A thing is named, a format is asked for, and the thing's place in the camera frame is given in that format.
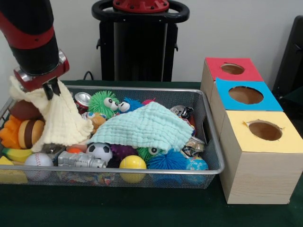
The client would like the yellow block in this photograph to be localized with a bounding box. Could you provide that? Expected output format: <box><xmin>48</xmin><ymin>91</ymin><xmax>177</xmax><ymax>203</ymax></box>
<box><xmin>0</xmin><ymin>156</ymin><xmax>28</xmax><ymax>185</ymax></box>

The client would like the silver robot toy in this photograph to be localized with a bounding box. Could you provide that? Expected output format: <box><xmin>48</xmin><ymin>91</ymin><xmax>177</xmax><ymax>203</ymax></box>
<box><xmin>58</xmin><ymin>150</ymin><xmax>107</xmax><ymax>169</ymax></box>

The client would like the crushed silver can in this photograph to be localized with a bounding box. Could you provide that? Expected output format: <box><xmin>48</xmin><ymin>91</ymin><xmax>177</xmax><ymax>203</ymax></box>
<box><xmin>182</xmin><ymin>136</ymin><xmax>206</xmax><ymax>157</ymax></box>

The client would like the small soccer ball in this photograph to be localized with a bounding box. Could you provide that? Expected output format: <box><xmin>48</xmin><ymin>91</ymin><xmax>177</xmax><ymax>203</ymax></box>
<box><xmin>86</xmin><ymin>142</ymin><xmax>113</xmax><ymax>165</ymax></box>

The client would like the purple fuzzy toy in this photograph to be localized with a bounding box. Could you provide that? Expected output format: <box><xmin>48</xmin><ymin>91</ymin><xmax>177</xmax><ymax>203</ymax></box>
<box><xmin>110</xmin><ymin>143</ymin><xmax>139</xmax><ymax>161</ymax></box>

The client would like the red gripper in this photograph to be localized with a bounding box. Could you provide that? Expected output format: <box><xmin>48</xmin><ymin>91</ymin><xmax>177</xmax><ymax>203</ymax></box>
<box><xmin>13</xmin><ymin>59</ymin><xmax>70</xmax><ymax>100</ymax></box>

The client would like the black chair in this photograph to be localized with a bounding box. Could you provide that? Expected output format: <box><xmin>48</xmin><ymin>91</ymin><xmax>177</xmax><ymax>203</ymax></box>
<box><xmin>272</xmin><ymin>16</ymin><xmax>303</xmax><ymax>119</ymax></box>

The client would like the small green spiky toy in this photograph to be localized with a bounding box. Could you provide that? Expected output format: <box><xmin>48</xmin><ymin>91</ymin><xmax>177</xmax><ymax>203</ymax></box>
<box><xmin>137</xmin><ymin>147</ymin><xmax>164</xmax><ymax>162</ymax></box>

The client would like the wooden box with three holes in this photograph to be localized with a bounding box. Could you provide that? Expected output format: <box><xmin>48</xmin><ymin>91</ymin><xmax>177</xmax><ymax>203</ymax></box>
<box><xmin>200</xmin><ymin>57</ymin><xmax>303</xmax><ymax>205</ymax></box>

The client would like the blue spiky ball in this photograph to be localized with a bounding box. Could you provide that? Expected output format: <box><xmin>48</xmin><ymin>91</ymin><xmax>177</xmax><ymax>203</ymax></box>
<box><xmin>147</xmin><ymin>150</ymin><xmax>188</xmax><ymax>172</ymax></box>

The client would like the blue fuzzy toy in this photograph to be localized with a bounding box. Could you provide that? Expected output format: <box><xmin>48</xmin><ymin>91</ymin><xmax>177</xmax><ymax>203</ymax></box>
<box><xmin>118</xmin><ymin>97</ymin><xmax>146</xmax><ymax>114</ymax></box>

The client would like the small clear plastic bottle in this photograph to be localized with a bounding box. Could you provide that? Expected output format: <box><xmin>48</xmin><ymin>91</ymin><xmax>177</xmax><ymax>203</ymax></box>
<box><xmin>42</xmin><ymin>143</ymin><xmax>66</xmax><ymax>157</ymax></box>

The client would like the toy hamburger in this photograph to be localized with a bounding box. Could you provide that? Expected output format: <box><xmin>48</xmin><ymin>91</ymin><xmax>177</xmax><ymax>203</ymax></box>
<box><xmin>18</xmin><ymin>119</ymin><xmax>46</xmax><ymax>150</ymax></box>

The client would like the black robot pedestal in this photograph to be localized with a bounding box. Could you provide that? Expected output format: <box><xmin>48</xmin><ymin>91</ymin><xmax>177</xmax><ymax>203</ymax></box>
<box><xmin>92</xmin><ymin>0</ymin><xmax>190</xmax><ymax>82</ymax></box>

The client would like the orange plush toy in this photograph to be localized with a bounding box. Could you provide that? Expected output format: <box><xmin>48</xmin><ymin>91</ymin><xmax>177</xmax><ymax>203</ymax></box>
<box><xmin>90</xmin><ymin>112</ymin><xmax>107</xmax><ymax>133</ymax></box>

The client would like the yellow toy banana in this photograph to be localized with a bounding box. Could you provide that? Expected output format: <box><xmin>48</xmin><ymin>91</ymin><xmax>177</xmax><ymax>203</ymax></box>
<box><xmin>2</xmin><ymin>147</ymin><xmax>35</xmax><ymax>163</ymax></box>

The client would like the white baseball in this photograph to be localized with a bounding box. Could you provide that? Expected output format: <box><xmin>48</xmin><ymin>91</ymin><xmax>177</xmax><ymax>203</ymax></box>
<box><xmin>25</xmin><ymin>152</ymin><xmax>54</xmax><ymax>183</ymax></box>

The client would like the small red ball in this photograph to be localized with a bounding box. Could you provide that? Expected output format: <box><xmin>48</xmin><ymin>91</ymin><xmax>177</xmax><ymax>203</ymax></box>
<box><xmin>66</xmin><ymin>146</ymin><xmax>85</xmax><ymax>155</ymax></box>

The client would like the clear mesh bin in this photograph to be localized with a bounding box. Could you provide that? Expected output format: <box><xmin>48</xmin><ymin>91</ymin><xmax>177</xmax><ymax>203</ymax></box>
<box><xmin>0</xmin><ymin>84</ymin><xmax>226</xmax><ymax>190</ymax></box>

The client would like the red soda can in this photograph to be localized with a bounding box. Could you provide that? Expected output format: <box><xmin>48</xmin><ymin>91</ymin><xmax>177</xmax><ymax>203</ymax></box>
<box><xmin>74</xmin><ymin>92</ymin><xmax>92</xmax><ymax>115</ymax></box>

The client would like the yellow ball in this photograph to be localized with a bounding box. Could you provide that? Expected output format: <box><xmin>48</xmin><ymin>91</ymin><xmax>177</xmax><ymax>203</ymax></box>
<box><xmin>119</xmin><ymin>155</ymin><xmax>147</xmax><ymax>184</ymax></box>

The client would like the mint green cloth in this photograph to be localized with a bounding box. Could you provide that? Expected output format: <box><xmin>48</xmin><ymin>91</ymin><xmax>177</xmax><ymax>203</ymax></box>
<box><xmin>87</xmin><ymin>101</ymin><xmax>195</xmax><ymax>152</ymax></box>

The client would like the green fuzzy toy with eyes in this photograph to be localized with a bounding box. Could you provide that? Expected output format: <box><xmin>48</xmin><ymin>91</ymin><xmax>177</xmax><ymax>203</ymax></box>
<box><xmin>88</xmin><ymin>90</ymin><xmax>120</xmax><ymax>121</ymax></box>

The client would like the brown toy football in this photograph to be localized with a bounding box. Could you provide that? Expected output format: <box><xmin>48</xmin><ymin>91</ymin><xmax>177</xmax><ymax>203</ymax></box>
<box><xmin>9</xmin><ymin>100</ymin><xmax>44</xmax><ymax>122</ymax></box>

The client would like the silver and black can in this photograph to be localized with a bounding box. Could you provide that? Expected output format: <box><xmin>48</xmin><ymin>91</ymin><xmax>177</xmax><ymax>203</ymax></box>
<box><xmin>169</xmin><ymin>105</ymin><xmax>195</xmax><ymax>121</ymax></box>

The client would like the pale yellow cloth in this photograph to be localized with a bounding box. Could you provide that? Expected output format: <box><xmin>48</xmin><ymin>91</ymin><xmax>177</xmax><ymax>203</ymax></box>
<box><xmin>9</xmin><ymin>76</ymin><xmax>95</xmax><ymax>153</ymax></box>

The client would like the blue globe ball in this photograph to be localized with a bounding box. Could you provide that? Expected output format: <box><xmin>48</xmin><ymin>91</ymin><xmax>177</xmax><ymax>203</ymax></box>
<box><xmin>185</xmin><ymin>157</ymin><xmax>209</xmax><ymax>185</ymax></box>

